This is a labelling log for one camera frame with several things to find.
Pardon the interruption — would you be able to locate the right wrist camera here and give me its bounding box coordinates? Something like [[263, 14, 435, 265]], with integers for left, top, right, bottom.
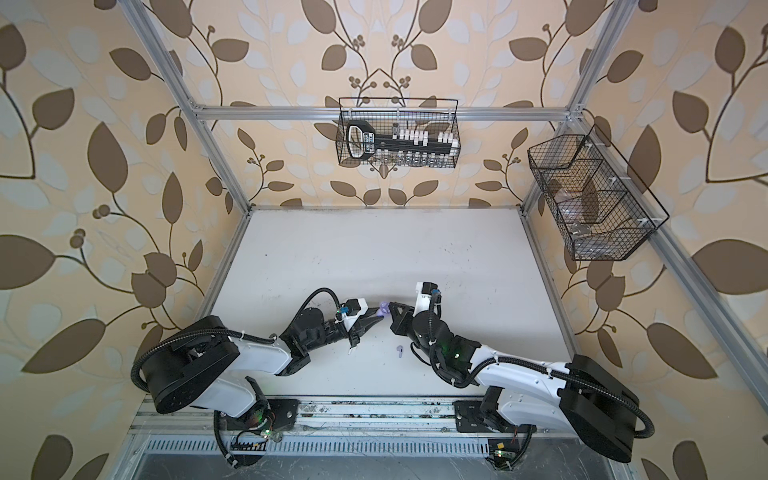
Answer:
[[414, 282, 442, 318]]

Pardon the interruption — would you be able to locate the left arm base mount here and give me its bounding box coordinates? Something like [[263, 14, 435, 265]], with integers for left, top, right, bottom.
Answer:
[[213, 398, 300, 432]]

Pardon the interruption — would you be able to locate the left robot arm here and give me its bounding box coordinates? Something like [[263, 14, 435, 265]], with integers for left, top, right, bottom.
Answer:
[[130, 287, 390, 418]]

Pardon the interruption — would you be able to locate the black wire basket centre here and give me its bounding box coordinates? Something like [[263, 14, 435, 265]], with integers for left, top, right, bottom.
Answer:
[[335, 95, 462, 169]]

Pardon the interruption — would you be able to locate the black wire basket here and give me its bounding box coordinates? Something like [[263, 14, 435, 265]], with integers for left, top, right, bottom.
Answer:
[[527, 125, 670, 261], [335, 95, 462, 169]]

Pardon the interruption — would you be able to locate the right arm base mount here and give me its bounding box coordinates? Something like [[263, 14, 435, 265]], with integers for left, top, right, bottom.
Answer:
[[453, 400, 537, 435]]

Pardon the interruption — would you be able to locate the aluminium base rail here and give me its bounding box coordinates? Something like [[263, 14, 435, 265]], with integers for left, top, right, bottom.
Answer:
[[129, 396, 482, 434]]

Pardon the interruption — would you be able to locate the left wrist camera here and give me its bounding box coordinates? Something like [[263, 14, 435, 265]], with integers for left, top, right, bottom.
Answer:
[[339, 298, 369, 324]]

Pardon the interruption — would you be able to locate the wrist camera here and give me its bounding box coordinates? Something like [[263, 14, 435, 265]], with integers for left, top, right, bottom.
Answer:
[[339, 298, 369, 324], [414, 282, 442, 318]]

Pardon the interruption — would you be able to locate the black wire basket right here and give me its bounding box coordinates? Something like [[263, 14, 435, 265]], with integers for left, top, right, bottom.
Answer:
[[527, 125, 670, 261]]

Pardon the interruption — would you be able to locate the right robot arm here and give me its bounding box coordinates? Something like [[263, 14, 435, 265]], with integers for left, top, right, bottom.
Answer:
[[387, 302, 655, 463]]

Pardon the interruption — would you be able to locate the black tool with white bits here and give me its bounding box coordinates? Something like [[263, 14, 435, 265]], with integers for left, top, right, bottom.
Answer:
[[337, 120, 461, 161]]

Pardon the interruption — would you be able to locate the purple round charging case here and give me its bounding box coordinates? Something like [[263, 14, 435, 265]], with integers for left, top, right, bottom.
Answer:
[[375, 301, 391, 318]]

